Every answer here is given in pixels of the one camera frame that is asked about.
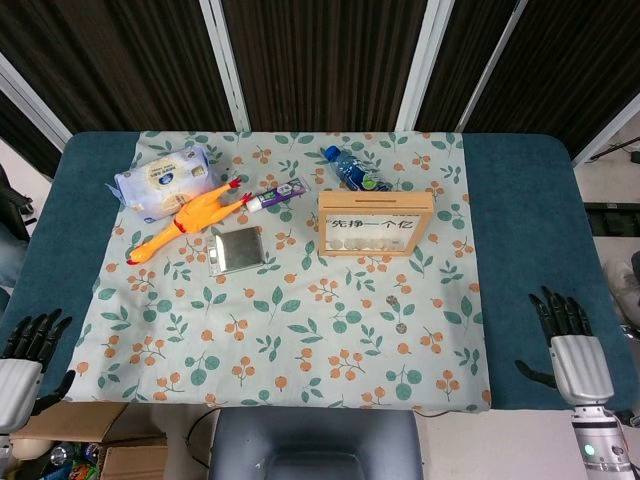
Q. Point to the grey padded chair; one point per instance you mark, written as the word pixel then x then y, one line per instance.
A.
pixel 315 445

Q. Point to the blue water bottle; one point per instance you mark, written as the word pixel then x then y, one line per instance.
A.
pixel 352 167

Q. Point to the pale blue wet wipes pack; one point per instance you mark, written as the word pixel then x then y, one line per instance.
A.
pixel 160 180

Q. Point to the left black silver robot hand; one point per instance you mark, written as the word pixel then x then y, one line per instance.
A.
pixel 17 390

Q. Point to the silver pocket scale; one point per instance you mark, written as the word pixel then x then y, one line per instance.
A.
pixel 240 250

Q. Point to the small cardboard box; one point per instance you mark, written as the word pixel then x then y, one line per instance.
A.
pixel 135 465

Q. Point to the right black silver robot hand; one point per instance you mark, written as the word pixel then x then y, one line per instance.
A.
pixel 580 367

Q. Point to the orange rubber chicken toy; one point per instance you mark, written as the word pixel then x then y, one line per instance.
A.
pixel 200 212

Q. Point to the purple white toothpaste tube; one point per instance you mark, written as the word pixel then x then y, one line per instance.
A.
pixel 280 194

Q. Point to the black office chair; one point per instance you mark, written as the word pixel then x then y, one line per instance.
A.
pixel 12 200

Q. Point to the flat cardboard box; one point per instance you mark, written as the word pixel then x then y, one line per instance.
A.
pixel 75 422

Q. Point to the white sneaker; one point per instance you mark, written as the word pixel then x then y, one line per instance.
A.
pixel 622 285

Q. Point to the wooden money box frame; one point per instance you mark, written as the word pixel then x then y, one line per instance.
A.
pixel 375 202

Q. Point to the floral print tablecloth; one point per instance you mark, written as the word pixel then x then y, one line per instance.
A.
pixel 300 310

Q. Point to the dark folding screen white frames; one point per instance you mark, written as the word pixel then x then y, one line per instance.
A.
pixel 325 60

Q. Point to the teal table cover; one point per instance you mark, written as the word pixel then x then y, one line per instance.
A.
pixel 525 225

